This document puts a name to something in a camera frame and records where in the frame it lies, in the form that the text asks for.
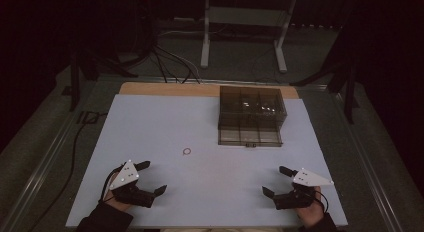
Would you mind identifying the aluminium frame rail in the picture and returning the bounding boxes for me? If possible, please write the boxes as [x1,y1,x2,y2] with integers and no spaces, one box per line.
[333,91,406,232]
[0,106,83,232]

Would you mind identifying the person's right hand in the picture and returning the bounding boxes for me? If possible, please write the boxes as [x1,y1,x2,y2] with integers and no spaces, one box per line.
[294,186,325,228]

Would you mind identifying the black floor cable bundle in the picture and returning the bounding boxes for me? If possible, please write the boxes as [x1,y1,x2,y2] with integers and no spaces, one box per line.
[133,0,202,85]

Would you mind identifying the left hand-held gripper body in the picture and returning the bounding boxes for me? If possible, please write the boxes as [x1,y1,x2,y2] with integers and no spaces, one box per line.
[109,159,156,209]

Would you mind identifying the left hand-held gripper cable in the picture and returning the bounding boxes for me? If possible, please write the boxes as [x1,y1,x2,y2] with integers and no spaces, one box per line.
[99,165,125,204]

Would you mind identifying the person's left hand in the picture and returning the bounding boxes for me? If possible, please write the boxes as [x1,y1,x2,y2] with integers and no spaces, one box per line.
[103,171,134,213]

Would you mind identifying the long black floor cable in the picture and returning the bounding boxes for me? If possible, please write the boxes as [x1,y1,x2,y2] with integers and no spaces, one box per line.
[28,111,108,232]

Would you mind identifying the hand-held gripper cable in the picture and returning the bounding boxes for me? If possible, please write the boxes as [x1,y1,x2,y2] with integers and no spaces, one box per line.
[301,185,329,215]
[99,165,125,204]

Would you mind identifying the white metal stand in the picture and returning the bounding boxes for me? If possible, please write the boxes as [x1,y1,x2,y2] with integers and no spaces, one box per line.
[199,0,298,74]

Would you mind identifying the white table mat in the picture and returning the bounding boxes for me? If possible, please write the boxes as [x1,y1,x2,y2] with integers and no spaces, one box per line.
[65,93,349,229]

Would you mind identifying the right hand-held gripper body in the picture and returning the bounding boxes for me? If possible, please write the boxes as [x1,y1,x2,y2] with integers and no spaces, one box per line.
[272,168,335,211]

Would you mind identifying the black tripod stand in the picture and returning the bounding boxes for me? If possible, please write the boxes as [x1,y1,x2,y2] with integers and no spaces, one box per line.
[289,56,362,125]
[68,50,139,112]

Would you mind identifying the right hand-held gripper cable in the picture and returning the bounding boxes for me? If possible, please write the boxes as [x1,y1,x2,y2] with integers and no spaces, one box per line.
[301,185,329,215]

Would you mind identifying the smoky transparent drawer box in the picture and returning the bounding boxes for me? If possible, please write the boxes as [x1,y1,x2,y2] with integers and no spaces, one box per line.
[217,85,288,148]

